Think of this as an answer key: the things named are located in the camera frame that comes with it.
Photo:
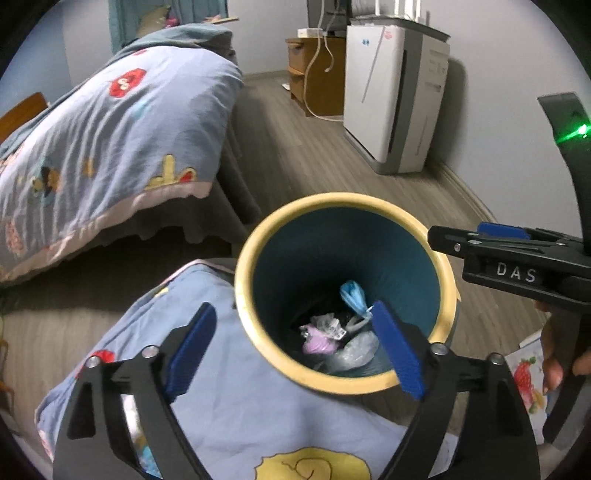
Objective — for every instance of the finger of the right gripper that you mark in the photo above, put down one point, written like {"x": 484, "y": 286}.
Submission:
{"x": 508, "y": 230}
{"x": 455, "y": 242}

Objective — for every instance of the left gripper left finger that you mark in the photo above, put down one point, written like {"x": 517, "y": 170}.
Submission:
{"x": 184, "y": 349}

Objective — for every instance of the yellow rimmed teal trash bin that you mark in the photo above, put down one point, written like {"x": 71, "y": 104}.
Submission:
{"x": 322, "y": 262}

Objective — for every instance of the wooden headboard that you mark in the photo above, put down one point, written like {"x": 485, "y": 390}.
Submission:
{"x": 21, "y": 114}

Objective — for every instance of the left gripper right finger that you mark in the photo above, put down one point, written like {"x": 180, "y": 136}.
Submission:
{"x": 406, "y": 347}

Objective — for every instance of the strawberry printed paper box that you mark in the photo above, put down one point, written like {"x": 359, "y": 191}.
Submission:
{"x": 526, "y": 366}

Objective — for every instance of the blue cartoon bed quilt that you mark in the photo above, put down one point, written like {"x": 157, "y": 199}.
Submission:
{"x": 146, "y": 128}

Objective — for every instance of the wooden nightstand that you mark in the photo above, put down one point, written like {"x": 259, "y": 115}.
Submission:
{"x": 317, "y": 83}

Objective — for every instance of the white air purifier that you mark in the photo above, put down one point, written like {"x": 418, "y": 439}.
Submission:
{"x": 396, "y": 72}

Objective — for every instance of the pink snack wrapper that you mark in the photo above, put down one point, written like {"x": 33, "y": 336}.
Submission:
{"x": 321, "y": 338}

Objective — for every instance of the blue cartoon pillow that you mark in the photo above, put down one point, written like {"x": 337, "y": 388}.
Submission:
{"x": 243, "y": 418}

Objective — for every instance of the person right hand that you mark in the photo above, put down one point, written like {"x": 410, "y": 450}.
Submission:
{"x": 552, "y": 369}

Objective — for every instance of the blue face mask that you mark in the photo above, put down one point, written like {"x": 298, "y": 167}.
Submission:
{"x": 354, "y": 296}

